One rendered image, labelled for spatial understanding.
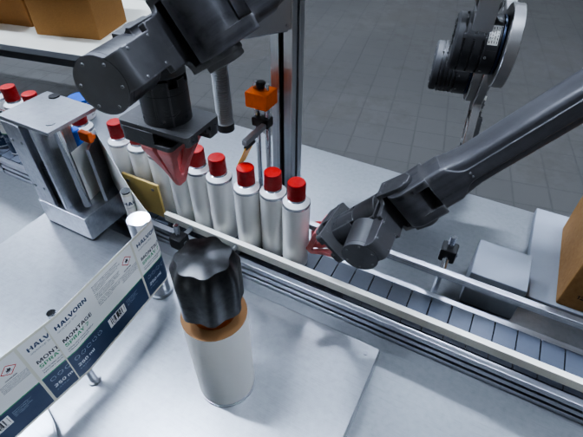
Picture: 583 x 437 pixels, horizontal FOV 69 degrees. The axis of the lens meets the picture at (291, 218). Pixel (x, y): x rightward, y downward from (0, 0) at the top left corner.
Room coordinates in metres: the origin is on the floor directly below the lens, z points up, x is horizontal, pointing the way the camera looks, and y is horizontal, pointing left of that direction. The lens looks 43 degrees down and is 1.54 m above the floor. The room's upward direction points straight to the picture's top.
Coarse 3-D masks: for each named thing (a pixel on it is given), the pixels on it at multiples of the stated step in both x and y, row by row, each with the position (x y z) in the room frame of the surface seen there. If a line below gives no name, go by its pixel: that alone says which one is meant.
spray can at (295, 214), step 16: (288, 192) 0.58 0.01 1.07; (304, 192) 0.58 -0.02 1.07; (288, 208) 0.57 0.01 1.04; (304, 208) 0.57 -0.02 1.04; (288, 224) 0.57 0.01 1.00; (304, 224) 0.57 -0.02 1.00; (288, 240) 0.57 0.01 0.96; (304, 240) 0.57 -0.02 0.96; (288, 256) 0.57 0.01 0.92; (304, 256) 0.57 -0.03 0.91
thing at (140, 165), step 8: (128, 144) 0.76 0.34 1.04; (136, 144) 0.75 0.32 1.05; (128, 152) 0.75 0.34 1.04; (136, 152) 0.74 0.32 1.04; (144, 152) 0.74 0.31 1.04; (136, 160) 0.74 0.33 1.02; (144, 160) 0.74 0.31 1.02; (136, 168) 0.74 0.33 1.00; (144, 168) 0.74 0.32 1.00; (136, 176) 0.75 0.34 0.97; (144, 176) 0.74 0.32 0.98; (152, 176) 0.75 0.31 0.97
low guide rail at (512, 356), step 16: (192, 224) 0.66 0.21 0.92; (224, 240) 0.62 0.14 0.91; (240, 240) 0.61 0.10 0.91; (256, 256) 0.58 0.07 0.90; (272, 256) 0.57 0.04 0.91; (304, 272) 0.53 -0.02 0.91; (336, 288) 0.50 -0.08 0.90; (352, 288) 0.49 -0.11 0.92; (384, 304) 0.45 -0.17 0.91; (416, 320) 0.43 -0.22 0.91; (432, 320) 0.42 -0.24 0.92; (448, 336) 0.40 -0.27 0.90; (464, 336) 0.39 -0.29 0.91; (496, 352) 0.37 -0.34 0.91; (512, 352) 0.36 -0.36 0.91; (528, 368) 0.34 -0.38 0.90; (544, 368) 0.34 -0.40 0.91; (576, 384) 0.31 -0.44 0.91
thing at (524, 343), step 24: (264, 264) 0.57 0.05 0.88; (312, 264) 0.58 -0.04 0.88; (336, 264) 0.58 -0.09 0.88; (360, 288) 0.52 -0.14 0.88; (384, 288) 0.52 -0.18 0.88; (408, 288) 0.52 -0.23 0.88; (384, 312) 0.46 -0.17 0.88; (432, 312) 0.46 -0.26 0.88; (456, 312) 0.46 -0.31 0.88; (480, 336) 0.41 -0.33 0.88; (504, 336) 0.41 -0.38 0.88; (528, 336) 0.41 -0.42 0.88; (552, 360) 0.37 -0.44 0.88; (576, 360) 0.37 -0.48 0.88; (552, 384) 0.33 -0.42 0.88
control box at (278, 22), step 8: (288, 0) 0.73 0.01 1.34; (280, 8) 0.72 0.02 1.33; (288, 8) 0.73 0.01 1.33; (272, 16) 0.71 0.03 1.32; (280, 16) 0.72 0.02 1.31; (288, 16) 0.73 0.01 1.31; (264, 24) 0.71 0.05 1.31; (272, 24) 0.71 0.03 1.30; (280, 24) 0.72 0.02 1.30; (288, 24) 0.73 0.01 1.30; (256, 32) 0.70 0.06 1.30; (264, 32) 0.71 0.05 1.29; (272, 32) 0.72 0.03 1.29; (280, 32) 0.73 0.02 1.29
